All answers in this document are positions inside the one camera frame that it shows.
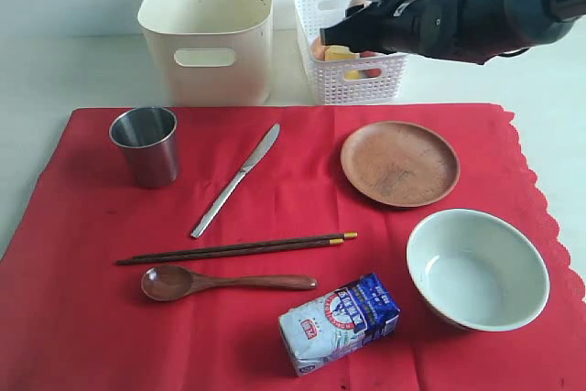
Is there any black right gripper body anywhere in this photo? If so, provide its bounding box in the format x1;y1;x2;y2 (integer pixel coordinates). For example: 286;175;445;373
365;0;461;57

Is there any yellow cheese wedge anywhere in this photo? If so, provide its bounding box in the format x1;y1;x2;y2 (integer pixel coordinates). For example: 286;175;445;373
324;45;360;61

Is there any yellow lemon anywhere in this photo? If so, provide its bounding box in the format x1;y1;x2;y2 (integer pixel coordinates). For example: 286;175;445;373
344;71;362;81

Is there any orange fried chicken piece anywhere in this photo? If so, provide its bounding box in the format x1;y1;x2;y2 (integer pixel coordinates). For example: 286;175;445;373
310;38;327;61

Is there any blue white milk carton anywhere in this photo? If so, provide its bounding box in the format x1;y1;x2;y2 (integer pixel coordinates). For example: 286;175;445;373
278;273;400;376

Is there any brown egg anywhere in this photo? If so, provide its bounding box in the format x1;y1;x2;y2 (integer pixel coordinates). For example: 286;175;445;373
348;0;372;8

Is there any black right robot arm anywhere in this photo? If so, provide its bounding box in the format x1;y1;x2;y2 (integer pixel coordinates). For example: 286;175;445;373
320;0;585;65

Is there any white perforated plastic basket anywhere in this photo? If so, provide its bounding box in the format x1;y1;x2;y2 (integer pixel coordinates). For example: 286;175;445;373
293;0;407;104

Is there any brown wooden plate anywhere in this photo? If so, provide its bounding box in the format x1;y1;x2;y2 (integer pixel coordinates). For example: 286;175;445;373
340;121;461;208

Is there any cream plastic storage bin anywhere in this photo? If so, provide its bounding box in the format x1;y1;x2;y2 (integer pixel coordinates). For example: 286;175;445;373
137;0;273;107

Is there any stainless steel table knife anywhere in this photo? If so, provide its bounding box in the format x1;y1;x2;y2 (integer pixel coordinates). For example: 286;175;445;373
190;123;281;239

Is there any stainless steel cup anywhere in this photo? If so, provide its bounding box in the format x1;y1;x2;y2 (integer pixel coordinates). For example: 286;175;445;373
109;106;179;189

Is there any pale green ceramic bowl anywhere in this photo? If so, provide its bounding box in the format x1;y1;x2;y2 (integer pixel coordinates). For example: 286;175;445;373
406;209;550;332

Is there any dark wooden spoon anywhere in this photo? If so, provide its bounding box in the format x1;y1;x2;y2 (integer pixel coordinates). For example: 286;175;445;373
141;265;318;302

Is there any red tablecloth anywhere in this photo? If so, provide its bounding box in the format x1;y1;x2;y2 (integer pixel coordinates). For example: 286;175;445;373
1;103;585;390

